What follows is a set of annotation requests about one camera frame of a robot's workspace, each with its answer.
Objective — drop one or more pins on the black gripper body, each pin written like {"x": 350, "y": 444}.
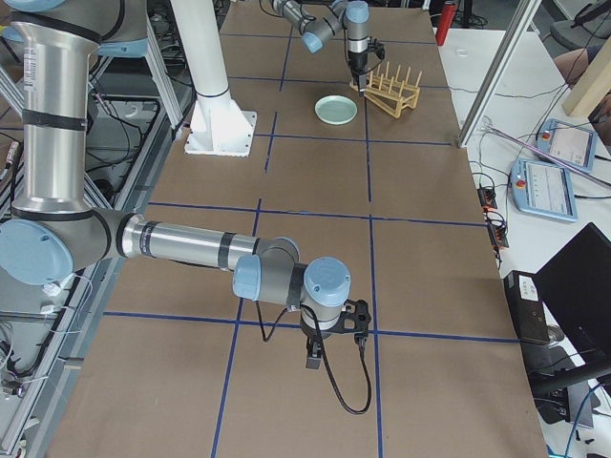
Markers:
{"x": 356, "y": 61}
{"x": 312, "y": 336}

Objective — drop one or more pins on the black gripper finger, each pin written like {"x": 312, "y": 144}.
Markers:
{"x": 361, "y": 83}
{"x": 314, "y": 356}

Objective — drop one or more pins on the mint green plate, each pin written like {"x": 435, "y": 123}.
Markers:
{"x": 335, "y": 109}

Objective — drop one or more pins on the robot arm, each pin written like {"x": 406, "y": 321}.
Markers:
{"x": 265, "y": 270}
{"x": 350, "y": 17}

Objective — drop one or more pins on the wooden plate rack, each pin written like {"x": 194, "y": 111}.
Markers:
{"x": 392, "y": 93}

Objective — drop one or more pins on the red cylinder bottle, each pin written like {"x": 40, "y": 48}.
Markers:
{"x": 445, "y": 22}

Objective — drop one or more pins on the reacher grabber stick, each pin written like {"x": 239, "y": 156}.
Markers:
{"x": 534, "y": 149}

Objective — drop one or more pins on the orange black power strip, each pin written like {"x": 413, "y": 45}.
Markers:
{"x": 496, "y": 224}

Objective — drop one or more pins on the near blue teach pendant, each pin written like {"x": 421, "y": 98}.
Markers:
{"x": 543, "y": 189}

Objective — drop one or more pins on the blue teach pendant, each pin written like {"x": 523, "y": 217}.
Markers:
{"x": 543, "y": 189}
{"x": 571, "y": 143}

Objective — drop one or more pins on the far blue teach pendant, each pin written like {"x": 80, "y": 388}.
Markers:
{"x": 571, "y": 143}

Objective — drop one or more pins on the black laptop computer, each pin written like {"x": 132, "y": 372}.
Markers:
{"x": 574, "y": 285}

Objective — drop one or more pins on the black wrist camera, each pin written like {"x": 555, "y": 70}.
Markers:
{"x": 377, "y": 48}
{"x": 354, "y": 319}

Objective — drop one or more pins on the white camera mast with base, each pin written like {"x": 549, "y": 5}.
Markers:
{"x": 218, "y": 126}

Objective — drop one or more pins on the aluminium frame post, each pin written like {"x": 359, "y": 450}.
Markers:
{"x": 519, "y": 24}

